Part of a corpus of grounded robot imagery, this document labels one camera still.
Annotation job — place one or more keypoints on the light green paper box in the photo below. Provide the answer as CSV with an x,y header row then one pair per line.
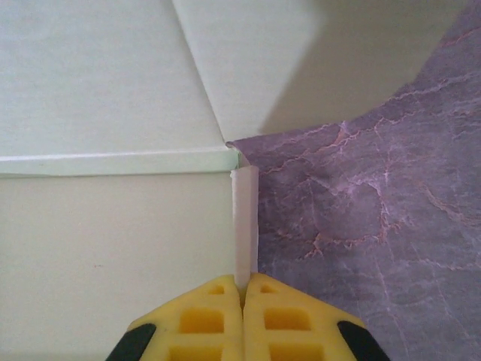
x,y
94,75

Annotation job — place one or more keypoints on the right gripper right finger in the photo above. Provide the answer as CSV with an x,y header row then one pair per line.
x,y
293,338

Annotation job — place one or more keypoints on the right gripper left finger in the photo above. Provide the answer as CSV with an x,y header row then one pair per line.
x,y
203,338

